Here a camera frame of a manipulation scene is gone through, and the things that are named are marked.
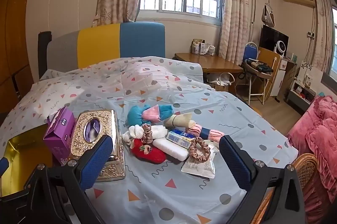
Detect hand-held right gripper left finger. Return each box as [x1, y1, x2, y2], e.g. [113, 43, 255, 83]
[0, 134, 114, 224]

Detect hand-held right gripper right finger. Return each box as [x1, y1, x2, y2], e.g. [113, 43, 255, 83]
[219, 135, 314, 224]

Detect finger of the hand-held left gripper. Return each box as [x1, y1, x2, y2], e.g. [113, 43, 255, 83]
[0, 158, 9, 177]

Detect gold tin box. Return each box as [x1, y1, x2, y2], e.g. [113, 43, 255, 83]
[0, 132, 54, 198]

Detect white wipes packet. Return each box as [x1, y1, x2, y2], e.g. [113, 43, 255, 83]
[181, 146, 218, 179]

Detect white socks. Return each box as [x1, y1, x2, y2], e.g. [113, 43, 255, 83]
[122, 124, 144, 147]

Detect pink satin scrunchie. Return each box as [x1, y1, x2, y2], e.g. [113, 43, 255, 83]
[189, 138, 211, 163]

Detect pink towel with blue band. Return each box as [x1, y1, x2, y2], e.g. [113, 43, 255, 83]
[187, 126, 225, 140]

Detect brown satin scrunchie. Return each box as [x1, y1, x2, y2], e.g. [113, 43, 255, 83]
[141, 124, 154, 145]

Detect red fuzzy sock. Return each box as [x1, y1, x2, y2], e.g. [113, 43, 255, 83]
[131, 138, 167, 164]

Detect blue and pink plush toy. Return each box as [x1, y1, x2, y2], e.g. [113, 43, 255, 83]
[127, 104, 174, 126]

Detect blue tissue packet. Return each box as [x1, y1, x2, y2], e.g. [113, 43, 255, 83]
[166, 128, 195, 149]

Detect white sponge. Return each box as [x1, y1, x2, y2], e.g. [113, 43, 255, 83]
[153, 138, 189, 161]

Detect beige sock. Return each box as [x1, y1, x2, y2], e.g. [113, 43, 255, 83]
[164, 112, 196, 128]

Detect silver ornate tissue box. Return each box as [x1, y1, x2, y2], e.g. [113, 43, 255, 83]
[69, 109, 126, 182]

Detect purple tissue box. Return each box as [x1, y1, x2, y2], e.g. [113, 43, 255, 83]
[43, 107, 77, 165]

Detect rattan chair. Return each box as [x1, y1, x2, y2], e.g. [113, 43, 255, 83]
[250, 153, 320, 224]

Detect white tote bag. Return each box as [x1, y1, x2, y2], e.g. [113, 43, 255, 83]
[207, 72, 235, 88]

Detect pink ruffled blanket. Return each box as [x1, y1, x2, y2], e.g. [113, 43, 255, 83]
[287, 95, 337, 224]

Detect low white shelf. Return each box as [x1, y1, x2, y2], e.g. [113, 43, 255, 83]
[286, 80, 316, 111]

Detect wooden cabinet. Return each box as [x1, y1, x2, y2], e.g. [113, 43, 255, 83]
[258, 47, 283, 98]

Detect wooden desk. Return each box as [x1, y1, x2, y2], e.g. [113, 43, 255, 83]
[174, 53, 244, 94]

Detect group of small cosmetic boxes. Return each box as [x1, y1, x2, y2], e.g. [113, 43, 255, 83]
[191, 39, 216, 56]

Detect small white fan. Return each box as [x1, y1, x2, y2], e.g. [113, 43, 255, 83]
[274, 40, 285, 56]

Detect black monitor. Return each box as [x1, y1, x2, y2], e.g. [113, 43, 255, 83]
[259, 25, 289, 56]

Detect metal coat stand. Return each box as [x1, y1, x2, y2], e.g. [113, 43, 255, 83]
[251, 0, 269, 45]

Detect hanging beige bag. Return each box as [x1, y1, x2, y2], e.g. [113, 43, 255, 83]
[262, 3, 275, 27]

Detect blue chair with white frame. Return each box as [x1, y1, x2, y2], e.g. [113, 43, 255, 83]
[241, 42, 274, 106]

